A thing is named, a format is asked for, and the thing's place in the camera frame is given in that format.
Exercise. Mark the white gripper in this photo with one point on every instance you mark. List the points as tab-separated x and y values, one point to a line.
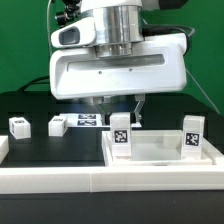
93	61

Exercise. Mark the white square table top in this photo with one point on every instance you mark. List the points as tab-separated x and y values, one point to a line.
151	148

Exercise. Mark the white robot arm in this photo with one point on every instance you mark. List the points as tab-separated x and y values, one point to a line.
125	12

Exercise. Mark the white marker base plate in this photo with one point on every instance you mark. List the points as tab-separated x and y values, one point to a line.
87	119

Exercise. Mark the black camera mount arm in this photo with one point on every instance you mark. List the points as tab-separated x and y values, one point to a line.
71	7

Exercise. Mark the white U-shaped obstacle wall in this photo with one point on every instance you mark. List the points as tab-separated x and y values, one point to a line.
106	179

